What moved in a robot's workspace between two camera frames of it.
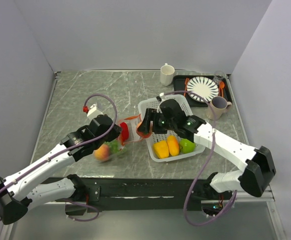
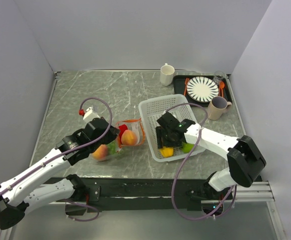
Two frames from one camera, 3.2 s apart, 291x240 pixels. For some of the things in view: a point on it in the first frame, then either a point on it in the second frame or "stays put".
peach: x=102 y=153 stays put
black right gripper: x=151 y=115 → x=159 y=130
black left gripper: x=115 y=134 stays put
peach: x=142 y=134 → x=129 y=137
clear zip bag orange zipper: x=129 y=134 stays put
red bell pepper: x=124 y=131 stays put
